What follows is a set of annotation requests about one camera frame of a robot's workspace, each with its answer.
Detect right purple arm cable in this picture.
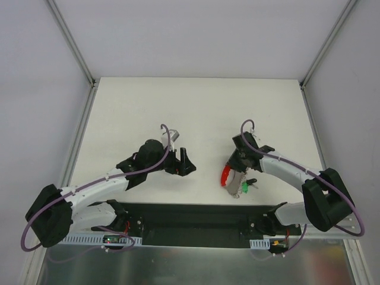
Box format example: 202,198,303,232
240,119,366,237

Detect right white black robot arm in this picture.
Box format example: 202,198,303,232
220,132,353,236

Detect aluminium table rail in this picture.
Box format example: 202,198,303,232
19,82,99,284
300,87,372,284

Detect green headed key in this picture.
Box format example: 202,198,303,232
242,182,249,194

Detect left aluminium frame post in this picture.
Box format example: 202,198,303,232
45,0,96,87

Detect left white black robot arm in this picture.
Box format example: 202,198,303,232
26,140,197,248

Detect right white cable duct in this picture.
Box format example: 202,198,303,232
249,239,271,250

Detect black headed key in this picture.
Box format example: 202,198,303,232
246,178,257,188

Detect aluminium frame post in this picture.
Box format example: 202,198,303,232
300,0,360,90
45,0,96,87

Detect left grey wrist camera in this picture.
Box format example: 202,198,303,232
161,129,180,145

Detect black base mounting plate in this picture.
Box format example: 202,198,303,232
108,201,301,248

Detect white cable duct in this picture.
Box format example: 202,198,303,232
59,233,143,246
249,239,271,250

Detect left aluminium table rail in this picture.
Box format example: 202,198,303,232
19,82,99,284

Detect red handled metal key holder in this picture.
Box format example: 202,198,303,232
220,164,246,199

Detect left white cable duct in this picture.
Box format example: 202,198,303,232
59,233,143,246

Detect right aluminium table rail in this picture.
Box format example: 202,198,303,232
300,87,372,284

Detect right aluminium frame post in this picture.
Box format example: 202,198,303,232
300,0,360,90

